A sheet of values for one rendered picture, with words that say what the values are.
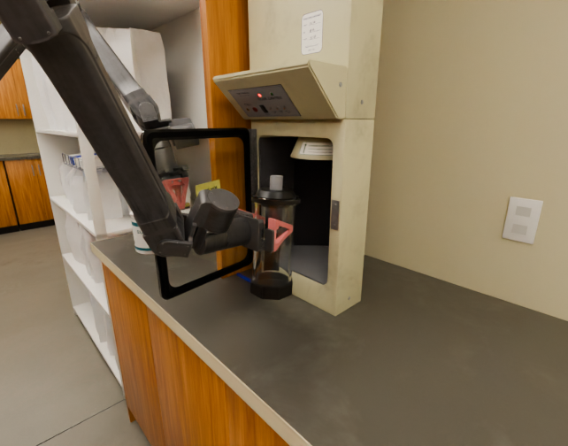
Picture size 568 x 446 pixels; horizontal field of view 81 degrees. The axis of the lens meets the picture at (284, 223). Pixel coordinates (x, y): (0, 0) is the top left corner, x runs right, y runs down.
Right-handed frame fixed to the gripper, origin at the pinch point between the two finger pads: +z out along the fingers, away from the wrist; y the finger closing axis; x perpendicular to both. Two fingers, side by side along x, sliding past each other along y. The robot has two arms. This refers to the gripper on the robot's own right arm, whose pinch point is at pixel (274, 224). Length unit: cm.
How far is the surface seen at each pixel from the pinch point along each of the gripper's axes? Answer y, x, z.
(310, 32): 0.2, -41.0, 8.8
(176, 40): 143, -72, 52
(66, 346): 179, 118, -14
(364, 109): -10.0, -25.7, 16.5
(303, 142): 4.9, -18.2, 13.3
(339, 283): -9.6, 14.8, 13.2
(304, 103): -3.2, -25.9, 4.3
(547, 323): -47, 22, 47
